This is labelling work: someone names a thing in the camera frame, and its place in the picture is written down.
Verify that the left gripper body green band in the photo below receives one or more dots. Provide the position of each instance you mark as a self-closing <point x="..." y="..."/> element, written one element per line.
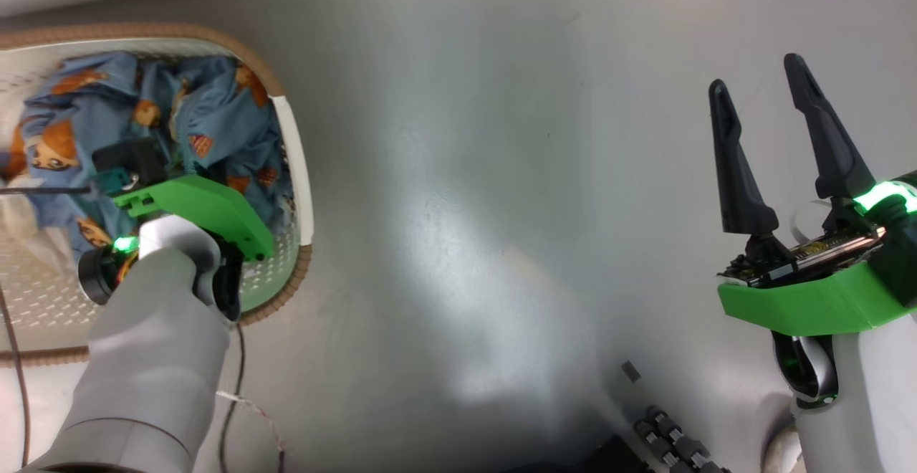
<point x="208" y="204"/>

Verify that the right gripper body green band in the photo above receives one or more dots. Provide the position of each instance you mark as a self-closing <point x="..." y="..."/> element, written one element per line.
<point x="809" y="304"/>

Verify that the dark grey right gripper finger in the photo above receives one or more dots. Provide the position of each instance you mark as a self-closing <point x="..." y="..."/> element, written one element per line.
<point x="831" y="143"/>
<point x="738" y="172"/>

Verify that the blue bear print garment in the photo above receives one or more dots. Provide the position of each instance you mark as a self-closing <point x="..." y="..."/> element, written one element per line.
<point x="222" y="115"/>
<point x="79" y="107"/>

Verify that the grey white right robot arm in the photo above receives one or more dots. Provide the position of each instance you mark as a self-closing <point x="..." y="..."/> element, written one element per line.
<point x="874" y="401"/>

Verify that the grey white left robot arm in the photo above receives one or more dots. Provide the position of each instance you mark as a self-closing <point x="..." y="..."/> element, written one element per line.
<point x="150" y="358"/>

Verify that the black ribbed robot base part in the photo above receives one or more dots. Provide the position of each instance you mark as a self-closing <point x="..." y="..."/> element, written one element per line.
<point x="677" y="441"/>

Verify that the white basket with brown rim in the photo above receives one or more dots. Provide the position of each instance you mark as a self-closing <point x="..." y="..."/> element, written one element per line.
<point x="43" y="301"/>

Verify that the small grey square piece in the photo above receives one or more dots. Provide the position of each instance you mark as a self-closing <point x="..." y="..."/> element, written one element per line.
<point x="630" y="372"/>

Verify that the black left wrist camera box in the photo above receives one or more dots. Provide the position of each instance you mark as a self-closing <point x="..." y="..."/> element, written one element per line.
<point x="136" y="158"/>

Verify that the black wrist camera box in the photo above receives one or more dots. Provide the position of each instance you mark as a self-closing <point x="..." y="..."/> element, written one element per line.
<point x="136" y="158"/>
<point x="901" y="258"/>

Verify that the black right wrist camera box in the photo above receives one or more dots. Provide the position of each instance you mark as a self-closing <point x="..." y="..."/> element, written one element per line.
<point x="901" y="258"/>

